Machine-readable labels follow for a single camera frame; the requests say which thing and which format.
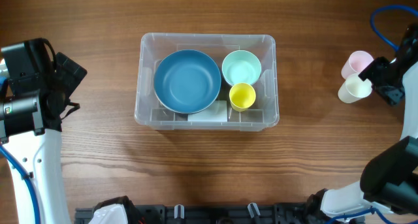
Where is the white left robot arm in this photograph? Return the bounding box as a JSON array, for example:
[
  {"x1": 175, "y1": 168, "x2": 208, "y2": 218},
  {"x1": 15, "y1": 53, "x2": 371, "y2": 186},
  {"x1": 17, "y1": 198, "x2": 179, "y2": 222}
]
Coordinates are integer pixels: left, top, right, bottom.
[{"x1": 1, "y1": 38, "x2": 88, "y2": 223}]

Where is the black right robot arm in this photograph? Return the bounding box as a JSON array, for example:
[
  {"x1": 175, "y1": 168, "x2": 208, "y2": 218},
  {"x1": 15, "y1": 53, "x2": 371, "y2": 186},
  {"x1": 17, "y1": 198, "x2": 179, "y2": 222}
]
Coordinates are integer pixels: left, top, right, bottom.
[{"x1": 302, "y1": 23, "x2": 417, "y2": 223}]

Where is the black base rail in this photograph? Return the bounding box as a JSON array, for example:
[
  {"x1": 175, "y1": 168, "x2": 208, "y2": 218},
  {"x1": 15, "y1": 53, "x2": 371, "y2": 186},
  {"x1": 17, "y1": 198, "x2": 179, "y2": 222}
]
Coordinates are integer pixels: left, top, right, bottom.
[{"x1": 74, "y1": 196, "x2": 365, "y2": 224}]

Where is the yellow plastic cup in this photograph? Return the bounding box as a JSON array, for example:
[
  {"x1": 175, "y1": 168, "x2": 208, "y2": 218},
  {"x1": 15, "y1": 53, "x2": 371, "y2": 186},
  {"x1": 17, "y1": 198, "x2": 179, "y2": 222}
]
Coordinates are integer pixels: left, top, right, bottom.
[{"x1": 229, "y1": 83, "x2": 256, "y2": 112}]

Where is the mint green small bowl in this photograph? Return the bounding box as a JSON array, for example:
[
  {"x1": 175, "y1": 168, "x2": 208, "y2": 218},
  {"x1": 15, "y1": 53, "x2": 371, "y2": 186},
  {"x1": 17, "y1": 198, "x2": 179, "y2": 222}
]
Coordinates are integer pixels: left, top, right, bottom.
[{"x1": 221, "y1": 50, "x2": 262, "y2": 86}]

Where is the dark blue bowl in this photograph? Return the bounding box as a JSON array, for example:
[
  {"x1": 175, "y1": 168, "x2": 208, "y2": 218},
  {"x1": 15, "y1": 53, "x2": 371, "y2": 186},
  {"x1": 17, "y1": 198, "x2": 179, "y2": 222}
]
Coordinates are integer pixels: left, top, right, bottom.
[{"x1": 153, "y1": 49, "x2": 222, "y2": 115}]

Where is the pink plastic cup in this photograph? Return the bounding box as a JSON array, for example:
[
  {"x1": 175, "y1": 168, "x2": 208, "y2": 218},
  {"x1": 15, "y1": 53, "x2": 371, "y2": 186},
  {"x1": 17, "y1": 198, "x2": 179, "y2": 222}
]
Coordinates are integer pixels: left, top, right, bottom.
[{"x1": 341, "y1": 50, "x2": 374, "y2": 79}]

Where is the cream plastic cup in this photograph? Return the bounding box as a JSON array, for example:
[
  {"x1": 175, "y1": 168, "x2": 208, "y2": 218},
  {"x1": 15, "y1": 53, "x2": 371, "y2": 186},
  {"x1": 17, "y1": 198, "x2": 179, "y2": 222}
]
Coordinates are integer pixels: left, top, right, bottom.
[{"x1": 338, "y1": 74, "x2": 372, "y2": 103}]

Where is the clear plastic storage bin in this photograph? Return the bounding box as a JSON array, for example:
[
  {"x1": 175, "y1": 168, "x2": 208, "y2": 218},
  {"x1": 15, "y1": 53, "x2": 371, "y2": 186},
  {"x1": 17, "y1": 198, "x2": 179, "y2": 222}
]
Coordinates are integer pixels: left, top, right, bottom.
[{"x1": 134, "y1": 33, "x2": 280, "y2": 131}]

